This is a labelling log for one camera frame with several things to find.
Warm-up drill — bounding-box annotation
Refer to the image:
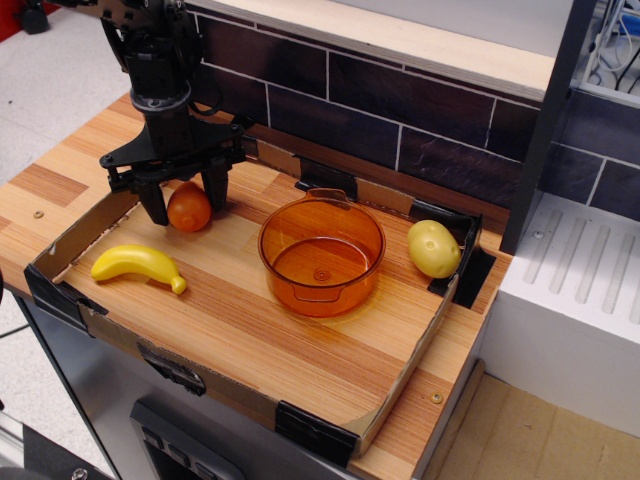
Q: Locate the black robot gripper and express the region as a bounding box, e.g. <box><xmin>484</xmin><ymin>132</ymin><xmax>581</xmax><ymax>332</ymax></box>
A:
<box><xmin>100</xmin><ymin>111</ymin><xmax>246</xmax><ymax>226</ymax></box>

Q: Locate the orange toy carrot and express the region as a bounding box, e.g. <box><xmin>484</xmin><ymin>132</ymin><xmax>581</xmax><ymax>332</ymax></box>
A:
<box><xmin>167</xmin><ymin>181</ymin><xmax>212</xmax><ymax>233</ymax></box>

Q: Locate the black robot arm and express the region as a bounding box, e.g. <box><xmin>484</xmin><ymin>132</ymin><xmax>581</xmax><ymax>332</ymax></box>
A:
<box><xmin>61</xmin><ymin>1</ymin><xmax>246</xmax><ymax>226</ymax></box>

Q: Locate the orange transparent plastic pot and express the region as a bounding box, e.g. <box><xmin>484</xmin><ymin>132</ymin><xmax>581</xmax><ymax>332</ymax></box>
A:
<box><xmin>258</xmin><ymin>188</ymin><xmax>386</xmax><ymax>318</ymax></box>

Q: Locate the cardboard fence with black tape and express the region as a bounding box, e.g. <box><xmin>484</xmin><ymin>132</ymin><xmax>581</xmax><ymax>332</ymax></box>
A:
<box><xmin>25</xmin><ymin>111</ymin><xmax>509</xmax><ymax>479</ymax></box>

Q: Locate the yellow toy banana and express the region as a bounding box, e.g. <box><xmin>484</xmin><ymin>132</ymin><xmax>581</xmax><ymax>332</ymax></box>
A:
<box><xmin>90</xmin><ymin>245</ymin><xmax>187</xmax><ymax>295</ymax></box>

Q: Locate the black oven control panel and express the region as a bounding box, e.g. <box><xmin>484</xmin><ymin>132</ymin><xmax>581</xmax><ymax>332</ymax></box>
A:
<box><xmin>129</xmin><ymin>399</ymin><xmax>247</xmax><ymax>479</ymax></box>

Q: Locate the yellow toy potato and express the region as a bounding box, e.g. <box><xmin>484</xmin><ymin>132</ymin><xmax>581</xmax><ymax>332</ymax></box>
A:
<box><xmin>407</xmin><ymin>220</ymin><xmax>462</xmax><ymax>279</ymax></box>

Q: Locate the white toy sink drainboard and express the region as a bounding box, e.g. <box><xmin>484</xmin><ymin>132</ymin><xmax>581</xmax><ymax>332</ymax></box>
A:
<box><xmin>481</xmin><ymin>194</ymin><xmax>639</xmax><ymax>436</ymax></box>

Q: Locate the dark grey right post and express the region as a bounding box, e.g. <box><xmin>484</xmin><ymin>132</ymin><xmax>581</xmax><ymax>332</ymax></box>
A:
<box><xmin>500</xmin><ymin>1</ymin><xmax>596</xmax><ymax>255</ymax></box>

